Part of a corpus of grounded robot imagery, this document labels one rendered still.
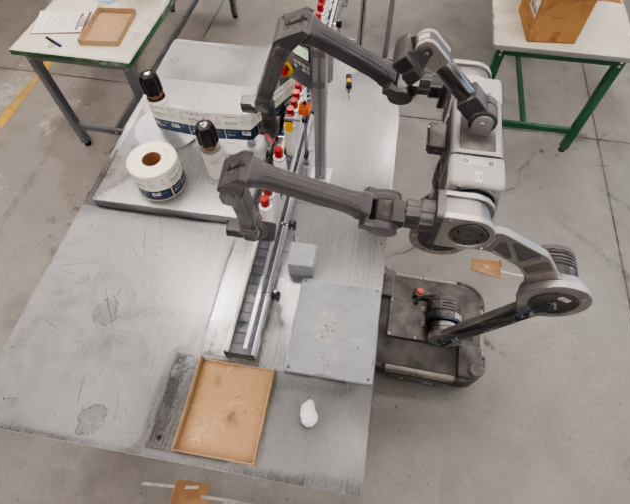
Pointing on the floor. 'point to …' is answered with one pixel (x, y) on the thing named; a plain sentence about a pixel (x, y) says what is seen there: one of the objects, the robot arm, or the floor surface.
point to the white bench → (124, 59)
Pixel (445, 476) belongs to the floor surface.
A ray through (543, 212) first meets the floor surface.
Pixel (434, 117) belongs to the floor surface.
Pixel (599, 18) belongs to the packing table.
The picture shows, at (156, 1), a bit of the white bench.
